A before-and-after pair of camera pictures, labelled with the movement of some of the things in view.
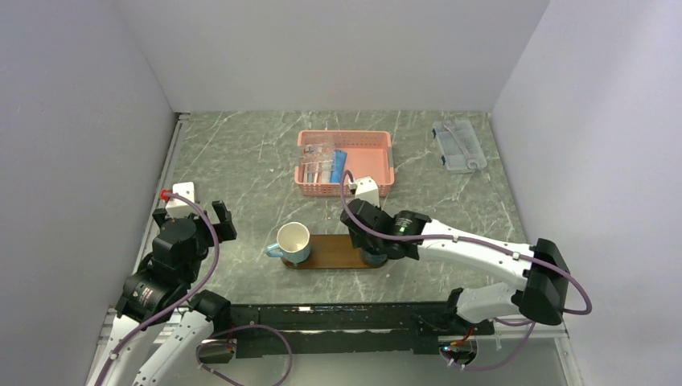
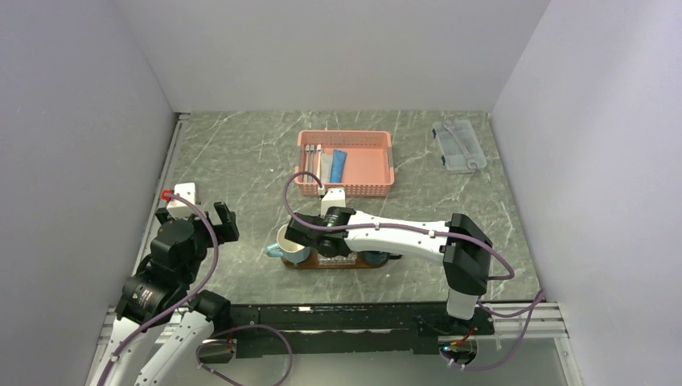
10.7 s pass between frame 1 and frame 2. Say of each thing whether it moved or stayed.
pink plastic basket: stayed
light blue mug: stayed
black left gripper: stayed
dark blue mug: stayed
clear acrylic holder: moved
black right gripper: moved
